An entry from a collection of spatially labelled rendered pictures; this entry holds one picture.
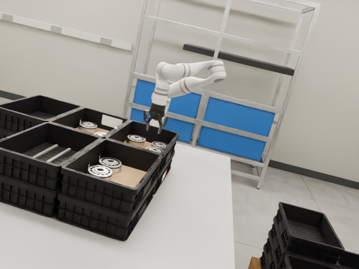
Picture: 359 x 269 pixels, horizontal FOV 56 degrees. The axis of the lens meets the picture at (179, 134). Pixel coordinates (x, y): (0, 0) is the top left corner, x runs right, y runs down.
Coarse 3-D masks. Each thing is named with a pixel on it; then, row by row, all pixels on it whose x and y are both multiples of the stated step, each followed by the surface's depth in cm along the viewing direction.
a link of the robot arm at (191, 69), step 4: (212, 60) 178; (216, 60) 178; (220, 60) 180; (184, 64) 168; (188, 64) 170; (192, 64) 171; (196, 64) 172; (200, 64) 173; (204, 64) 175; (208, 64) 177; (212, 64) 178; (216, 64) 177; (220, 64) 178; (188, 68) 168; (192, 68) 170; (196, 68) 171; (200, 68) 174; (208, 68) 180; (188, 72) 169; (192, 72) 170; (196, 72) 172; (184, 76) 170; (188, 76) 171
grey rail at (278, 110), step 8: (144, 80) 359; (152, 80) 358; (208, 96) 355; (216, 96) 354; (224, 96) 353; (232, 96) 361; (240, 104) 353; (248, 104) 352; (256, 104) 351; (264, 104) 358; (272, 112) 351; (280, 112) 350
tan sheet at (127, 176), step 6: (126, 168) 157; (132, 168) 158; (114, 174) 148; (120, 174) 150; (126, 174) 151; (132, 174) 152; (138, 174) 154; (144, 174) 155; (114, 180) 143; (120, 180) 144; (126, 180) 145; (132, 180) 146; (138, 180) 148; (132, 186) 141
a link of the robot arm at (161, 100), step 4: (156, 96) 166; (160, 96) 166; (164, 96) 167; (152, 100) 169; (156, 100) 167; (160, 100) 166; (164, 100) 167; (168, 100) 174; (160, 104) 167; (164, 104) 168
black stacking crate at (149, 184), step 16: (112, 144) 158; (80, 160) 135; (96, 160) 154; (128, 160) 158; (144, 160) 157; (64, 176) 124; (64, 192) 125; (80, 192) 124; (96, 192) 122; (112, 192) 121; (144, 192) 136; (112, 208) 123; (128, 208) 122
